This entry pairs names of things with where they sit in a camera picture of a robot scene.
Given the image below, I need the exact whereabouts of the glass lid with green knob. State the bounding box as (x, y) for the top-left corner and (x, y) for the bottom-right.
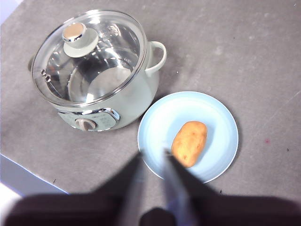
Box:
(31, 9), (148, 107)

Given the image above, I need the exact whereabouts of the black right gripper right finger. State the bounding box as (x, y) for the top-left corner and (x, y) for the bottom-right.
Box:
(164, 149), (301, 226)

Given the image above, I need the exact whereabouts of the blue round plate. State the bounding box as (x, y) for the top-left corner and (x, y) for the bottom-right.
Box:
(137, 91), (239, 185)

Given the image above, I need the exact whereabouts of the brown potato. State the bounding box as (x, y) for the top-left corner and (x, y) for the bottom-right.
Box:
(171, 120), (208, 169)

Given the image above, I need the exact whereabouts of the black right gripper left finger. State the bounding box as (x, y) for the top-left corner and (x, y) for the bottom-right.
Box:
(3, 152), (144, 226)

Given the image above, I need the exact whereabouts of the pale green electric steamer pot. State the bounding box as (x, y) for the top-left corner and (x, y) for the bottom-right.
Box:
(27, 9), (167, 132)

